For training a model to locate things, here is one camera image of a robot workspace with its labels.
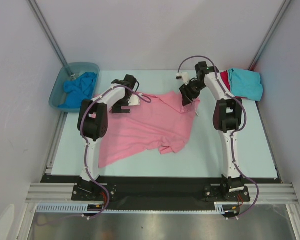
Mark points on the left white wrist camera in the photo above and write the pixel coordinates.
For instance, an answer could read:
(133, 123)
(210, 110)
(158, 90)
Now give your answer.
(134, 100)

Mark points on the aluminium corner post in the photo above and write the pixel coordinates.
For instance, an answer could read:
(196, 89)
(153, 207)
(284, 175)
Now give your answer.
(284, 7)
(38, 14)

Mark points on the pink t shirt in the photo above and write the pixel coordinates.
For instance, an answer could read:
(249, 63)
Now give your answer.
(163, 124)

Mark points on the crumpled blue t shirt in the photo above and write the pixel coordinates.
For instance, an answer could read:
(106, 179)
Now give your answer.
(78, 90)

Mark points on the folded light blue t shirt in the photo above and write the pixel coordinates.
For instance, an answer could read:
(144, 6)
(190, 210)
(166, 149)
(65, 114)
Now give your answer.
(246, 84)

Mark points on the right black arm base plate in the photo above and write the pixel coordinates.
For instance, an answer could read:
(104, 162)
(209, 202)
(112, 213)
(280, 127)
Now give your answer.
(218, 193)

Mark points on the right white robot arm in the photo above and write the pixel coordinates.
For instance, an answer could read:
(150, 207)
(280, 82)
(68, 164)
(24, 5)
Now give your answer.
(227, 119)

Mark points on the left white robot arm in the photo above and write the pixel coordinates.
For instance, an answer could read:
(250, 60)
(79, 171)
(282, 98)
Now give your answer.
(93, 125)

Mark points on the translucent blue plastic bin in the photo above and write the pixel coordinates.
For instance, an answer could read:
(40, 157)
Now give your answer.
(70, 72)

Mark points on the left aluminium corner post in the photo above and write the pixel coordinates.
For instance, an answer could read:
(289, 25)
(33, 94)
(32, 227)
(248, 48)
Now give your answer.
(38, 14)

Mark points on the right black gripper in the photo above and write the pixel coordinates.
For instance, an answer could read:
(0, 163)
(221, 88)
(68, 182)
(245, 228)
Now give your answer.
(187, 92)

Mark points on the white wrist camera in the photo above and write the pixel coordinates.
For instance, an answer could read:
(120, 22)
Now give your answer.
(134, 100)
(184, 76)

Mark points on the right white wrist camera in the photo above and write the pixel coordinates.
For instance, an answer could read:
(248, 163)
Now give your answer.
(184, 76)

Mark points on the folded red t shirt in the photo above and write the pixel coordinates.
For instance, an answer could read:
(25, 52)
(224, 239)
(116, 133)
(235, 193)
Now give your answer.
(226, 80)

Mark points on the aluminium front rail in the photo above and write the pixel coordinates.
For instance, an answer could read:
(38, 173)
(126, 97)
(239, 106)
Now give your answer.
(62, 192)

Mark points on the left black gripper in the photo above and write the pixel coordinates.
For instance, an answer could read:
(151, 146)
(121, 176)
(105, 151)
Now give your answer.
(116, 108)

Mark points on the right aluminium corner post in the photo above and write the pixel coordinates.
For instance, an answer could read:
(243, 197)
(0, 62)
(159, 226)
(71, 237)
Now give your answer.
(284, 7)

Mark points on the slotted cable duct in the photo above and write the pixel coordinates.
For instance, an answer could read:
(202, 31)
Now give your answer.
(92, 208)

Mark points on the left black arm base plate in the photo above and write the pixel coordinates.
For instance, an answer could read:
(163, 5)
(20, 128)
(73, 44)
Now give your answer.
(93, 193)

